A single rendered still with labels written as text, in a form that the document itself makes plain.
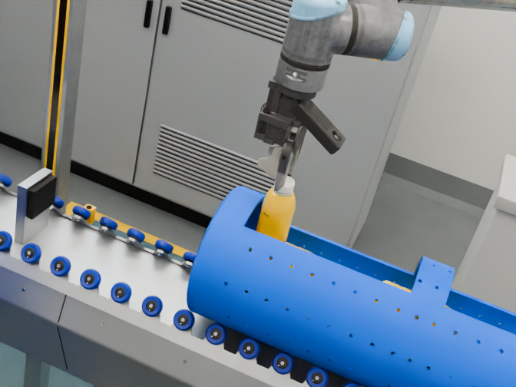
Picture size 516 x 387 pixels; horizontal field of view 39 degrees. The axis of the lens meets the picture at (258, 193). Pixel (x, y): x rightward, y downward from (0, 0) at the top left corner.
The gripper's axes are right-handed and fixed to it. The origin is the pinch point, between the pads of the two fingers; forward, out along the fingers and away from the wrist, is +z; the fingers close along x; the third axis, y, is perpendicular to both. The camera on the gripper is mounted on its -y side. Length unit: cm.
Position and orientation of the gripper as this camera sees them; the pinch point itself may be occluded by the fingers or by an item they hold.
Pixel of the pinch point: (285, 181)
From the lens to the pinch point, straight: 143.0
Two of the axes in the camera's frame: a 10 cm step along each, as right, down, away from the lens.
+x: -3.5, 4.3, -8.3
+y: -9.2, -3.5, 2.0
